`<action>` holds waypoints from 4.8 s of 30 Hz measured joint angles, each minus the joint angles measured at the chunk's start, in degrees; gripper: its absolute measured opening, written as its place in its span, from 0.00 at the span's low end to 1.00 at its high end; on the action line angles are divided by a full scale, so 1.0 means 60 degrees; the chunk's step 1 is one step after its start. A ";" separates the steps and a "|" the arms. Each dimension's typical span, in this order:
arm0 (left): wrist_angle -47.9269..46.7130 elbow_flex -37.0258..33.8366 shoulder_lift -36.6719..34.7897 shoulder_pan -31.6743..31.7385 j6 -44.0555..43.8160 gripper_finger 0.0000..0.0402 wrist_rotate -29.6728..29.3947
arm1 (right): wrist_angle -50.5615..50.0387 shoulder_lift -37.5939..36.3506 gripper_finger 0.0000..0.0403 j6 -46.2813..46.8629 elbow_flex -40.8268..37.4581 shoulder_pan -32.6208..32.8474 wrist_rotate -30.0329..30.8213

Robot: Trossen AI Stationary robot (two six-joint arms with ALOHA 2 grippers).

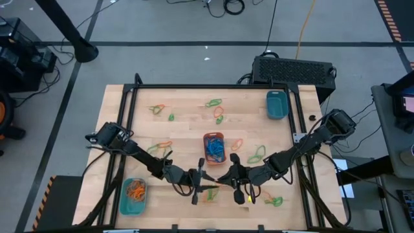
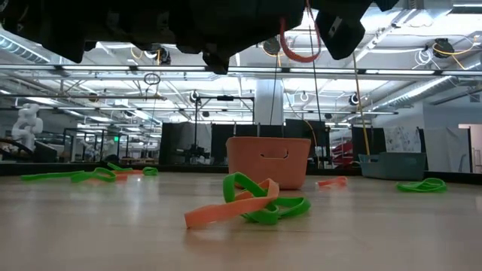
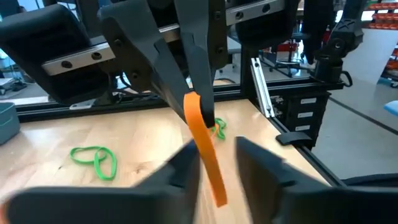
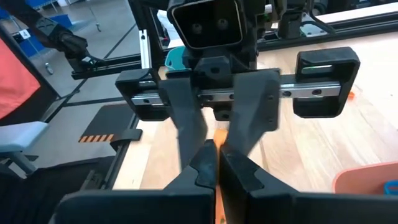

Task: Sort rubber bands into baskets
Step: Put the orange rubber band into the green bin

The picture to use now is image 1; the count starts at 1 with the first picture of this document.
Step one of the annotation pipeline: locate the black floor cable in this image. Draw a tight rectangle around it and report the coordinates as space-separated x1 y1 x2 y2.
259 0 279 58

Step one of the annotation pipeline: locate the orange plastic basket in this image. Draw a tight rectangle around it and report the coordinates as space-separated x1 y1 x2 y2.
202 131 227 166

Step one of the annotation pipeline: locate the grey desk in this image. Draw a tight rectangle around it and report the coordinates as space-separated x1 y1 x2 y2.
371 83 414 181

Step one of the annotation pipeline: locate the orange and black machine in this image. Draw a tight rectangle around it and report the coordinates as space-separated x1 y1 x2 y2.
0 89 27 142

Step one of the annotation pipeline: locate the black hazard-striped floor mat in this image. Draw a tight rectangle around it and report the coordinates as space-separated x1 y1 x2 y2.
374 0 414 43
31 175 84 232

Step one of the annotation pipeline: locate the black equipment cart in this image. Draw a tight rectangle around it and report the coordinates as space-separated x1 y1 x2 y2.
0 17 59 94

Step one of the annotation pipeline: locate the black monitor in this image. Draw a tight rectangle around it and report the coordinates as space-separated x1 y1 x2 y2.
386 70 414 134

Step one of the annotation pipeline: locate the coiled black cable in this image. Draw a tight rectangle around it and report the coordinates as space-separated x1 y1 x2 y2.
223 0 246 16

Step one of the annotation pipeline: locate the black keyboard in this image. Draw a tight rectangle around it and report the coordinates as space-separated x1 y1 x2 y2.
397 189 414 223

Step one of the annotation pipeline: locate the grey round disc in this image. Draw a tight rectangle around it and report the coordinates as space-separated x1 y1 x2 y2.
399 149 414 168

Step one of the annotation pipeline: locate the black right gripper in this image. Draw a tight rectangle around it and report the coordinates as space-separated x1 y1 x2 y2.
217 153 263 205

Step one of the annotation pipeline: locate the black pole with round base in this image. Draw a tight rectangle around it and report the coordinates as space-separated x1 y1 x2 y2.
34 0 100 64

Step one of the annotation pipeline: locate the yellow floor cable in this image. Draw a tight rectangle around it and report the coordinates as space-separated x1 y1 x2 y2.
294 0 317 60

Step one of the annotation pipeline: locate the white sheet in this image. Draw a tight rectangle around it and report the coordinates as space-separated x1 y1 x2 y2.
332 158 355 199

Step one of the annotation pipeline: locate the black computer tower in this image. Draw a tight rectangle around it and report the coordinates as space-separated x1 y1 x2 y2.
251 55 337 105

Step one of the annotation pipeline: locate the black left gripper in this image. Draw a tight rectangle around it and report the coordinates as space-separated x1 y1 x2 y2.
163 157 220 205

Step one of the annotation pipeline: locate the light teal plastic basket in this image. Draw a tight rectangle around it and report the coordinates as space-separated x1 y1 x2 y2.
119 177 148 217

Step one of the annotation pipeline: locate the dark teal plastic basket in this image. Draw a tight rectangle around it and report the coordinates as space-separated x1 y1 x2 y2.
265 90 290 120

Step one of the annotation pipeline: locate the black aluminium table frame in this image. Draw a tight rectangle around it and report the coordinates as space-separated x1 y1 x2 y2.
76 72 349 233

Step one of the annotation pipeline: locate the black desk crossbar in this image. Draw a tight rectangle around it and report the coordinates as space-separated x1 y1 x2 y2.
336 155 395 186

